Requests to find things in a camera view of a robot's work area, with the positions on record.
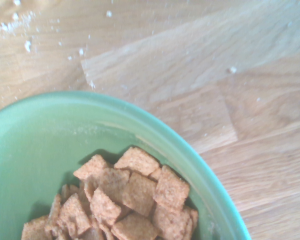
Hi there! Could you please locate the green ceramic bowl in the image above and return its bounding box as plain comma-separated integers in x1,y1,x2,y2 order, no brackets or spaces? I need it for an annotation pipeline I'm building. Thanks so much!
0,91,252,240

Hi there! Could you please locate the brown square cereal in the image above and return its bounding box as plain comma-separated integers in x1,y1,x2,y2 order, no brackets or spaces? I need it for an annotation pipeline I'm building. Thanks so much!
21,146,199,240

